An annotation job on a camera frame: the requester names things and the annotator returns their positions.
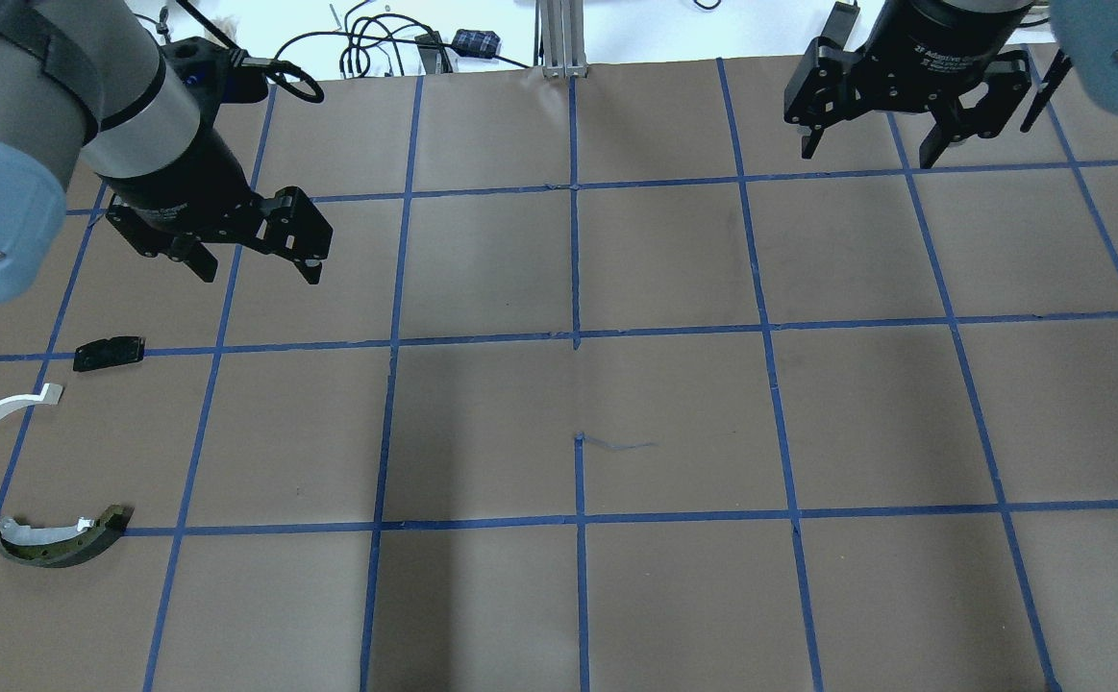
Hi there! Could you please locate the small dark blue device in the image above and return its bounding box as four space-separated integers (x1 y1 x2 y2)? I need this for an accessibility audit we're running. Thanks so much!
451 28 502 59

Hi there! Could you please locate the olive curved brake shoe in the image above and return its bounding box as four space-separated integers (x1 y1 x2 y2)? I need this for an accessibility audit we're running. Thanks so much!
0 505 134 569

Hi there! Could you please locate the black cables bundle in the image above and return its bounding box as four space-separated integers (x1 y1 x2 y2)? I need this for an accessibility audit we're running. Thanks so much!
160 0 531 105

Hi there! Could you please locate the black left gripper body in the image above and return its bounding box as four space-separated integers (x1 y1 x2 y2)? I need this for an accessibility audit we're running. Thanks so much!
100 121 271 256

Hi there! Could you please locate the brown paper table mat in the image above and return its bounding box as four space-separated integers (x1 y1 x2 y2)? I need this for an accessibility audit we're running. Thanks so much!
0 58 1118 691

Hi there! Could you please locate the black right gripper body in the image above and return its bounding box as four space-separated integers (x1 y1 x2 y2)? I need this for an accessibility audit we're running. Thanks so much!
855 1 1033 113

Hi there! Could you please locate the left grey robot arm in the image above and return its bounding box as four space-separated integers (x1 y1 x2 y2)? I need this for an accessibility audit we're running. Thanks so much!
0 1 334 303

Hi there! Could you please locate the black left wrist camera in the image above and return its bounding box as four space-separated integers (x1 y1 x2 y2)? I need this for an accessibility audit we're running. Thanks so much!
160 37 269 110

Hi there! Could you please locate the black flat metal plate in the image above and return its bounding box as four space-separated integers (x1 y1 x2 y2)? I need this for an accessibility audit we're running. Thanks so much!
72 334 146 373

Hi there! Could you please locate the aluminium extrusion post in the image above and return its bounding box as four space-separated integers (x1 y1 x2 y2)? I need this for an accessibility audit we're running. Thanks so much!
534 1 588 79

